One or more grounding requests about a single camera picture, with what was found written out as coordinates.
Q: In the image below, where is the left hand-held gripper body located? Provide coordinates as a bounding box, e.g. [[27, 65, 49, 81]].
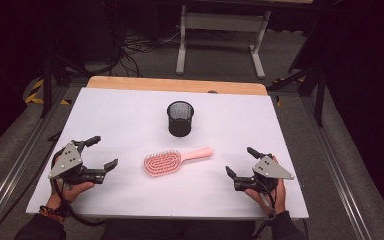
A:
[[48, 140, 107, 185]]

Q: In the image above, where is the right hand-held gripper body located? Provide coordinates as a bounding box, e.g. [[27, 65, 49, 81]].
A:
[[233, 155, 295, 195]]

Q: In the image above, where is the person's right hand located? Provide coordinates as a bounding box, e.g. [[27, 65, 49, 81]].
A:
[[244, 179, 287, 216]]

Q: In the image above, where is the person's left hand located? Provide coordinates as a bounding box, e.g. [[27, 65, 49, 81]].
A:
[[46, 180, 96, 210]]

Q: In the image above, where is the white table cover sheet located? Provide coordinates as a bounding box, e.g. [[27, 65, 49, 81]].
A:
[[25, 87, 310, 220]]

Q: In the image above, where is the pink hairbrush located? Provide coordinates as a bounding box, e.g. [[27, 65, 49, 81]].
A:
[[143, 146, 214, 178]]

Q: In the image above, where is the black mesh pen cup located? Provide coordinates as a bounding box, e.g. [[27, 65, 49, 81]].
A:
[[166, 100, 195, 138]]

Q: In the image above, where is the black metal stand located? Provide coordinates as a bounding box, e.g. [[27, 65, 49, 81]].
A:
[[267, 19, 328, 128], [39, 54, 93, 119]]

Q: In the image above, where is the yellow black hazard tape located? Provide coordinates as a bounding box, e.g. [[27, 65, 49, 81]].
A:
[[24, 77, 72, 106]]

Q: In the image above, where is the person's dark lap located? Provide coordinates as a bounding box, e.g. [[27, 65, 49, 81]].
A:
[[99, 218, 257, 240]]

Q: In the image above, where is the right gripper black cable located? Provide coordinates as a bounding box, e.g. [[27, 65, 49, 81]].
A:
[[252, 181, 279, 240]]

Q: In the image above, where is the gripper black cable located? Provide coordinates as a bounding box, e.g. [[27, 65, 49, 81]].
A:
[[252, 181, 279, 240], [49, 148, 107, 228]]

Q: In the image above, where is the aluminium floor rail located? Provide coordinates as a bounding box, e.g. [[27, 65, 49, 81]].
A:
[[299, 96, 376, 240], [0, 84, 70, 234]]

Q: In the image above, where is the beaded bracelet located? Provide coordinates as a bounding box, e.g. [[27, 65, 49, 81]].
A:
[[38, 205, 66, 224]]

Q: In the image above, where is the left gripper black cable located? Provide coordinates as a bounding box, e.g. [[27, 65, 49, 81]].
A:
[[49, 148, 107, 228]]

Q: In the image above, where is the tangle of black floor cables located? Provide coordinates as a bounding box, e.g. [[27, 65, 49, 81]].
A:
[[111, 28, 183, 78]]

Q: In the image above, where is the white metal desk frame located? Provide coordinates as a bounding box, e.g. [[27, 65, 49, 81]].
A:
[[175, 0, 272, 80]]

